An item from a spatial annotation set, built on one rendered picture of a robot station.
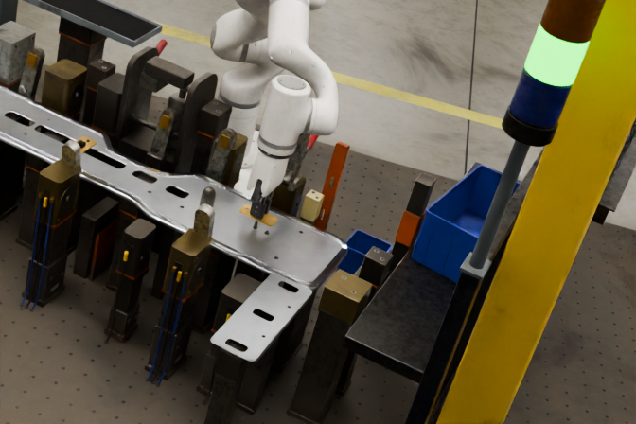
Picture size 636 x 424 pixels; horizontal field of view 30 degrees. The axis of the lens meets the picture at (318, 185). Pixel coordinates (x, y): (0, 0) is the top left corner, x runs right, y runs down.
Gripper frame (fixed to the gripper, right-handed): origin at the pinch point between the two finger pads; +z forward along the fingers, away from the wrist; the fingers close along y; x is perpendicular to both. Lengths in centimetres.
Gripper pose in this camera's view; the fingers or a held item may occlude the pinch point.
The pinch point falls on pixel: (260, 206)
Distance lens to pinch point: 263.4
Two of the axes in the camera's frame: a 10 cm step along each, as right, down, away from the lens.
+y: -4.0, 4.0, -8.2
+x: 8.9, 4.0, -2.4
